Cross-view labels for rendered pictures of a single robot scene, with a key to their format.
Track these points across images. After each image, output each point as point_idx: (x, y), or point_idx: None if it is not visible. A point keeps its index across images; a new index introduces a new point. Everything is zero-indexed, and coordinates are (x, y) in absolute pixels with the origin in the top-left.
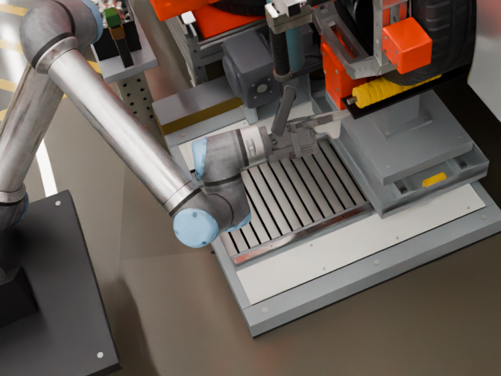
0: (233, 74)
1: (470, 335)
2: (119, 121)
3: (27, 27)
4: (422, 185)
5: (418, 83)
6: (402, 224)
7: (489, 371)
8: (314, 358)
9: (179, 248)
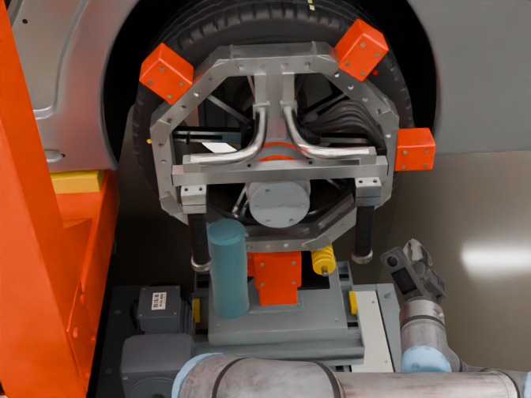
0: (173, 382)
1: (487, 358)
2: (429, 381)
3: (290, 395)
4: (349, 314)
5: None
6: (371, 352)
7: (525, 359)
8: None
9: None
